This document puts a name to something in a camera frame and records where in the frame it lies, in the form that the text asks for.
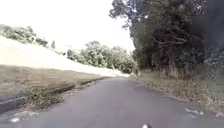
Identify row of distant pale trees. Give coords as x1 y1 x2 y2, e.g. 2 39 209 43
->
0 23 137 75

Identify grey asphalt road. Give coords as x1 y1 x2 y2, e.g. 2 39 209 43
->
0 77 224 128

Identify wood of dark trees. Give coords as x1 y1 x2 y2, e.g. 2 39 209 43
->
109 0 224 79

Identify leaf-strewn grass verge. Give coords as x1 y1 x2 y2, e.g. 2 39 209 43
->
129 64 224 114

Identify dry grass slope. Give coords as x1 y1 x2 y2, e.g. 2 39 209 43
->
0 35 129 111

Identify grey concrete kerb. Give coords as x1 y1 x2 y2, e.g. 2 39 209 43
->
0 76 108 116

